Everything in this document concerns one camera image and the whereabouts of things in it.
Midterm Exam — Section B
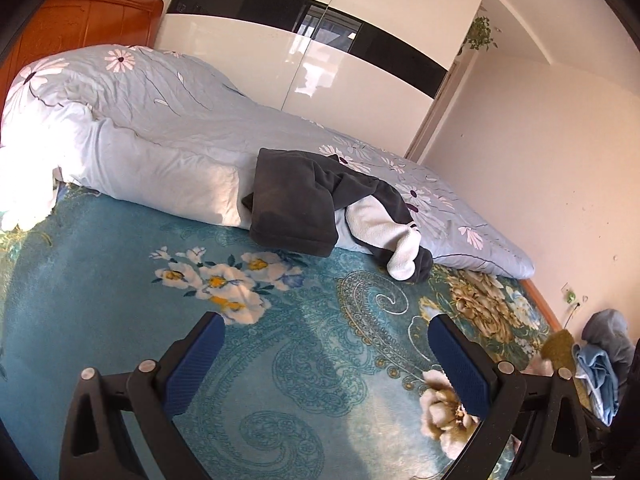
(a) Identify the black and white fleece hoodie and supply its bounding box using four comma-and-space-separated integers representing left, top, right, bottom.
242, 148, 433, 283

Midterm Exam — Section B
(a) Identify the pink fleece garment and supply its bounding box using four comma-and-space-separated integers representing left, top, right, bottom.
522, 353, 553, 377

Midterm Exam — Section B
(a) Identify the olive fleece garment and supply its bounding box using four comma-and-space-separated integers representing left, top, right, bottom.
540, 330, 591, 410

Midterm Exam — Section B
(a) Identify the blue folded garment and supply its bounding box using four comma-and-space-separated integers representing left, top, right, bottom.
572, 344, 620, 426

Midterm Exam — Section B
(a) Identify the grey folded garment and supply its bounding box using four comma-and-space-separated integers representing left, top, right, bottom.
582, 309, 636, 400

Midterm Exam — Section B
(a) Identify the teal floral bed blanket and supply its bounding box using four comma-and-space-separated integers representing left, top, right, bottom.
1, 188, 550, 479

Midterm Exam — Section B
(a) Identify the light blue floral quilt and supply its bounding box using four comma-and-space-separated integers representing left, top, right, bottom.
1, 44, 535, 278

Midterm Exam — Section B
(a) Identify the green hanging plant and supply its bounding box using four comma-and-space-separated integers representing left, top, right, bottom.
458, 14, 498, 54

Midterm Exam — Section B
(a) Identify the white glossy wardrobe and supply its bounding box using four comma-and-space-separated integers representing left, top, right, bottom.
158, 0, 482, 155

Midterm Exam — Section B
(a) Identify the orange wooden headboard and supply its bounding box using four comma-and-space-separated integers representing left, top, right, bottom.
1, 0, 164, 98

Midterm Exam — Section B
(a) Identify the wall power socket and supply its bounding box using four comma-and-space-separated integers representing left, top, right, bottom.
561, 283, 577, 306

